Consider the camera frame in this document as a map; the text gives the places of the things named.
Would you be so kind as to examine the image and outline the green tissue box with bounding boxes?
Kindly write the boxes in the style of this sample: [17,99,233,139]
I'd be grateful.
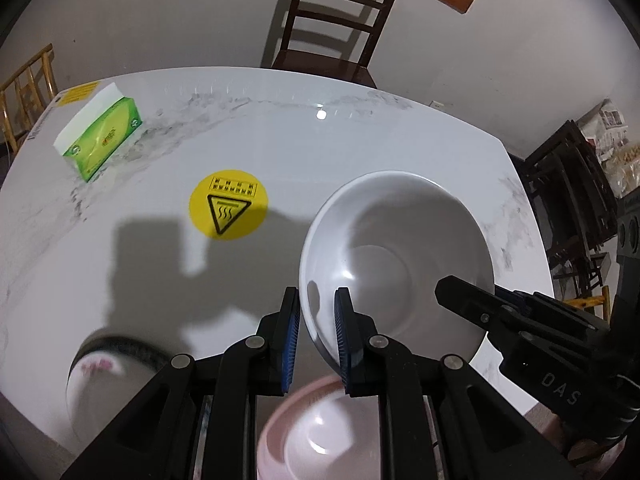
[53,82,142,182]

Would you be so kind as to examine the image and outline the white bowl with blue band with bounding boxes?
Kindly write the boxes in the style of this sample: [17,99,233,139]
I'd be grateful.
[298,170,495,370]

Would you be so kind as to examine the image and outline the person's right hand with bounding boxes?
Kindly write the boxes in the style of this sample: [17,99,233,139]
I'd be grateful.
[542,416,625,465]

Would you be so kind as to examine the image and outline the bamboo chair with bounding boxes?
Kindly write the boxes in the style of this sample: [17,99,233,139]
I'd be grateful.
[1,44,58,156]

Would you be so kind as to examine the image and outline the yellow hot warning sticker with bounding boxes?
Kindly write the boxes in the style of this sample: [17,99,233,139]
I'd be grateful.
[189,169,269,240]

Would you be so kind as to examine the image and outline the pink bowl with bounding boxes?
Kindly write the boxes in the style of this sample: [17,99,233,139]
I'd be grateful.
[256,376,381,479]

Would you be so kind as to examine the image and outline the snack bags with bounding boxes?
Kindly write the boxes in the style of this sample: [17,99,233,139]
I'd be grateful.
[577,99,639,198]

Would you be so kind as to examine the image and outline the large blue floral plate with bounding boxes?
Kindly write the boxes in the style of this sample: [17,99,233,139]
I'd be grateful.
[70,335,171,373]

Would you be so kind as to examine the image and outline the dark wooden rack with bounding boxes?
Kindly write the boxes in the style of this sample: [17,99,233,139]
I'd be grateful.
[518,120,617,298]

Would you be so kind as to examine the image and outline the dark wooden chair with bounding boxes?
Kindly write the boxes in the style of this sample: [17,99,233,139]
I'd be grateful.
[265,0,396,88]

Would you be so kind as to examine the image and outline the white plate with pink flowers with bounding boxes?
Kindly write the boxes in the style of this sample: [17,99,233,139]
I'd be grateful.
[65,350,155,448]

